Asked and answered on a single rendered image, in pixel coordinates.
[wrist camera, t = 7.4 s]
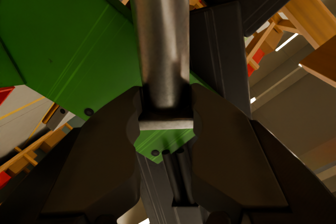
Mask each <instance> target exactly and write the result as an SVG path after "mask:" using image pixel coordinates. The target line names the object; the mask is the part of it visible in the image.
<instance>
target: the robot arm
mask: <svg viewBox="0 0 336 224"><path fill-rule="evenodd" d="M189 109H191V110H192V111H193V133H194V134H195V135H196V136H197V138H198V139H197V141H196V142H195V143H194V144H193V145H192V166H191V194H192V198H193V200H194V201H195V202H196V203H197V204H198V205H200V206H201V207H202V208H204V209H205V210H206V211H208V212H209V213H210V215H209V217H208V219H207V221H206V223H205V224H336V198H335V197H334V195H333V194H332V193H331V192H330V190H329V189H328V188H327V187H326V186H325V184H324V183H323V182H322V181H321V180H320V179H319V178H318V177H317V176H316V175H315V174H314V173H313V171H312V170H311V169H310V168H309V167H307V166H306V165H305V164H304V163H303V162H302V161H301V160H300V159H299V158H298V157H297V156H296V155H295V154H294V153H293V152H292V151H291V150H289V149H288V148H287V147H286V146H285V145H284V144H283V143H282V142H281V141H280V140H279V139H278V138H277V137H276V136H275V135H273V134H272V133H271V132H270V131H269V130H268V129H267V128H266V127H265V126H264V125H263V124H262V123H261V122H260V121H259V120H258V119H257V120H251V119H250V118H249V117H248V116H247V115H246V114H245V113H244V112H243V111H241V110H240V109H239V108H238V107H236V106H235V105H234V104H232V103H231V102H229V101H228V100H226V99H225V98H223V97H221V96H220V95H218V94H216V93H214V92H213V91H211V90H209V89H208V88H206V87H204V86H202V85H201V84H199V83H193V84H189ZM143 111H145V99H144V92H143V87H142V86H133V87H131V88H130V89H128V90H127V91H125V92H124V93H122V94H121V95H119V96H118V97H116V98H115V99H113V100H112V101H110V102H109V103H107V104H106V105H104V106H103V107H101V108H100V109H99V110H98V111H97V112H95V113H94V114H93V115H92V116H91V117H90V118H89V119H88V120H87V121H86V122H85V123H84V124H83V125H82V126H81V127H74V128H73V129H72V130H71V131H70V132H69V133H68V134H67V135H66V136H65V137H64V138H63V139H62V140H61V141H60V142H59V143H58V144H57V145H56V146H55V147H54V148H53V149H52V150H51V151H50V152H49V153H48V154H47V155H46V156H45V157H44V158H43V159H42V160H41V161H40V162H39V163H38V164H37V165H36V166H35V167H34V168H33V169H32V170H31V171H30V172H29V173H28V174H27V175H26V176H25V177H24V178H23V179H22V180H21V181H20V182H19V183H18V184H17V186H16V187H15V188H14V189H13V190H12V191H11V192H10V194H9V195H8V196H7V197H6V199H5V200H4V201H3V202H2V204H1V205H0V224H118V223H117V220H118V218H120V217H121V216H122V215H123V214H125V213H126V212H127V211H129V210H130V209H131V208H132V207H134V206H135V205H136V204H137V203H138V201H139V200H140V196H141V173H140V168H139V163H138V158H137V153H136V148H135V147H134V143H135V141H136V140H137V138H138V137H139V136H140V133H141V132H140V127H139V121H138V118H139V116H140V114H141V113H142V112H143Z"/></svg>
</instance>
